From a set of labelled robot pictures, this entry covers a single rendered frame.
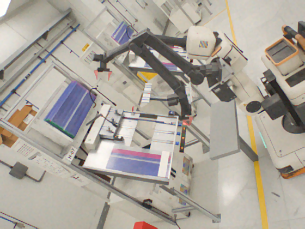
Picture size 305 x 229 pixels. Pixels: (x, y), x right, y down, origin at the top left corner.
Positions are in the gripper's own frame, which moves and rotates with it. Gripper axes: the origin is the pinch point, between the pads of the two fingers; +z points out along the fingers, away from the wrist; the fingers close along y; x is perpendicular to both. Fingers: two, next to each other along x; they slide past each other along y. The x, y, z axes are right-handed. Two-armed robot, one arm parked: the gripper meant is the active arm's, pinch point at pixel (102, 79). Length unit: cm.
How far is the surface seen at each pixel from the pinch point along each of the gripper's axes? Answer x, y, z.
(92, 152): 6, -6, 62
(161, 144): -14, 50, 55
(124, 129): 12, 23, 43
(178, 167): 16, 86, 85
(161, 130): -3, 55, 43
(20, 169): 119, -80, 102
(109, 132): 7.7, 8.3, 45.3
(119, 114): 17.8, 20.0, 29.7
